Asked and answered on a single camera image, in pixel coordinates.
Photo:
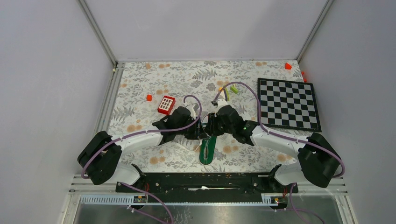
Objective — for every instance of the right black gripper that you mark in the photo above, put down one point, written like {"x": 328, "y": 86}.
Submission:
{"x": 211, "y": 129}

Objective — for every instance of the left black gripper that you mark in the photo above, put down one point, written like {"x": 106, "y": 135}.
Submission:
{"x": 198, "y": 133}

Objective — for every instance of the green white sneaker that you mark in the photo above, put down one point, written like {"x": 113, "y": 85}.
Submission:
{"x": 207, "y": 149}

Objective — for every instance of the white shoelace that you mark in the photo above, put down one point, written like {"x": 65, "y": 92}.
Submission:
{"x": 201, "y": 133}

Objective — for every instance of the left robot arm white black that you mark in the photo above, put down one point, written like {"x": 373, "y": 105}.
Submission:
{"x": 100, "y": 159}

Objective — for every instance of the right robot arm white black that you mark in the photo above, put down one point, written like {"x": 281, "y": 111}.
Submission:
{"x": 316, "y": 160}

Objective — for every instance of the red white brick block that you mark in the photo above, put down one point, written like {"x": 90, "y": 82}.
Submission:
{"x": 166, "y": 105}

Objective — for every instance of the lime green block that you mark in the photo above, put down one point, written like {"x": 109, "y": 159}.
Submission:
{"x": 234, "y": 89}

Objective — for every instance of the floral patterned table mat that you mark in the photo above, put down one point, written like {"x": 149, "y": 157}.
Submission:
{"x": 189, "y": 82}

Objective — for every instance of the black white checkerboard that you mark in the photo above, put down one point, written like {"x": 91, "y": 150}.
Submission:
{"x": 288, "y": 104}

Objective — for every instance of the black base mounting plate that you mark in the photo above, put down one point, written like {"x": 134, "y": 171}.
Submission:
{"x": 250, "y": 182}

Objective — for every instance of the red block far corner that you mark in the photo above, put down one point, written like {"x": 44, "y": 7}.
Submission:
{"x": 287, "y": 66}

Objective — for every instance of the left aluminium corner post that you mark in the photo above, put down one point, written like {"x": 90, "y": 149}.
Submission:
{"x": 97, "y": 31}

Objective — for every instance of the aluminium corner post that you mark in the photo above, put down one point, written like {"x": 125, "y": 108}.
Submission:
{"x": 97, "y": 31}
{"x": 322, "y": 15}

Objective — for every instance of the aluminium frame rail front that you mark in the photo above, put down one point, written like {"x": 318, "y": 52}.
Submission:
{"x": 106, "y": 194}

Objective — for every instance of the right aluminium corner post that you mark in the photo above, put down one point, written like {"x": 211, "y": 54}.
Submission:
{"x": 322, "y": 15}

